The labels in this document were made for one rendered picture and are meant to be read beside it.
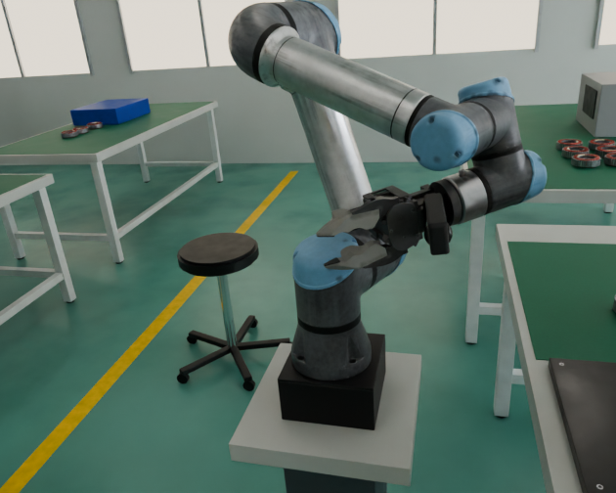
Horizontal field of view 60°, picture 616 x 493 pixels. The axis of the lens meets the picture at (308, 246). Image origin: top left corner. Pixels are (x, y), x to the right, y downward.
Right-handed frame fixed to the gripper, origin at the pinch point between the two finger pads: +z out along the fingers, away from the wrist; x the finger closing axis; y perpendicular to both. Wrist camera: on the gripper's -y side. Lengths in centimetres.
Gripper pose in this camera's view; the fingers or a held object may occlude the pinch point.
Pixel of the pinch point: (330, 249)
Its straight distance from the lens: 75.0
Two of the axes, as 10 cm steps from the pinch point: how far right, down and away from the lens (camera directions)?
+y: -3.0, -3.4, 8.9
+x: -2.2, -8.9, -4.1
